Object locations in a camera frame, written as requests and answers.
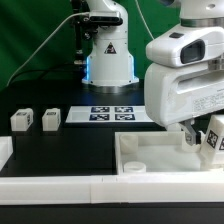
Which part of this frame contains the white front fence rail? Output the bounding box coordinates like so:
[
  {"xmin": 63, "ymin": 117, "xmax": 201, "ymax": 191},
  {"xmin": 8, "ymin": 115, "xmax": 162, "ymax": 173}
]
[{"xmin": 0, "ymin": 172, "xmax": 224, "ymax": 205}]

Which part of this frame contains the black cable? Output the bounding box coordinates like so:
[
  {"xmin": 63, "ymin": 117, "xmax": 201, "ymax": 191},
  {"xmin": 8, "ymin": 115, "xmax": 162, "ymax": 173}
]
[{"xmin": 6, "ymin": 64, "xmax": 84, "ymax": 88}]

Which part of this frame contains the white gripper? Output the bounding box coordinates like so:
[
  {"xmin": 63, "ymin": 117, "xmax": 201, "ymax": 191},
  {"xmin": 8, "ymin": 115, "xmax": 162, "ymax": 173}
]
[{"xmin": 144, "ymin": 63, "xmax": 224, "ymax": 146}]

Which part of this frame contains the white square tabletop part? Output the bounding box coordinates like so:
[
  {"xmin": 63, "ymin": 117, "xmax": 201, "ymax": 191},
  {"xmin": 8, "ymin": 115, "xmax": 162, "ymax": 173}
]
[{"xmin": 115, "ymin": 131, "xmax": 224, "ymax": 175}]

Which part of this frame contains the white left fence block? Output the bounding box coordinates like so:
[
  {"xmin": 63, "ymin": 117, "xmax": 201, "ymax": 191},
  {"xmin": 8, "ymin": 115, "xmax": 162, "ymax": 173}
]
[{"xmin": 0, "ymin": 136, "xmax": 13, "ymax": 171}]

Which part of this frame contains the white marker sheet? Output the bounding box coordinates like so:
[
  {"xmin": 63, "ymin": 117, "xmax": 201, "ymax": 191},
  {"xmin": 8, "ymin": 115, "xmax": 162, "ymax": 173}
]
[{"xmin": 66, "ymin": 106, "xmax": 151, "ymax": 123}]

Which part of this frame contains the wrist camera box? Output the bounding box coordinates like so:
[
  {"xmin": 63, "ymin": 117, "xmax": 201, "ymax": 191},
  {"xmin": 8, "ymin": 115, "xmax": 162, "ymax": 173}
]
[{"xmin": 146, "ymin": 25, "xmax": 224, "ymax": 68}]

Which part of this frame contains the white cable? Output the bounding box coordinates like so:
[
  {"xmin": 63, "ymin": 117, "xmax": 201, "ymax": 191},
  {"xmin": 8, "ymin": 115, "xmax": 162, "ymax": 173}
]
[{"xmin": 5, "ymin": 11, "xmax": 91, "ymax": 88}]

